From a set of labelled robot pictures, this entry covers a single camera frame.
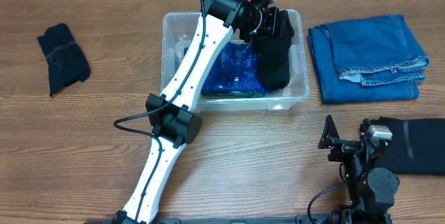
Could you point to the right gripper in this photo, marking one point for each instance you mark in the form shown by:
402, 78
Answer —
330, 136

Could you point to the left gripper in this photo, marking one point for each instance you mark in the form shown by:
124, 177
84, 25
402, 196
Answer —
274, 22

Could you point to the black cloth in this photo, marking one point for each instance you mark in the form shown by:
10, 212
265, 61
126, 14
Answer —
67, 64
271, 43

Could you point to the blue sequin fabric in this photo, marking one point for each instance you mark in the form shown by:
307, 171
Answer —
234, 74

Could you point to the black garment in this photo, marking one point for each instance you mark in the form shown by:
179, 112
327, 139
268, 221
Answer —
416, 147

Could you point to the blue denim jeans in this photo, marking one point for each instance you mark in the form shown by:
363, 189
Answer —
367, 60

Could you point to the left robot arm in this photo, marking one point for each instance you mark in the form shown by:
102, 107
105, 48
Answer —
171, 114

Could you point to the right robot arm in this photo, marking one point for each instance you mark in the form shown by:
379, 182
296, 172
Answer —
371, 189

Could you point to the clear plastic storage bin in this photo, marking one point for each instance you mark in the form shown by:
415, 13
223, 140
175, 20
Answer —
178, 31

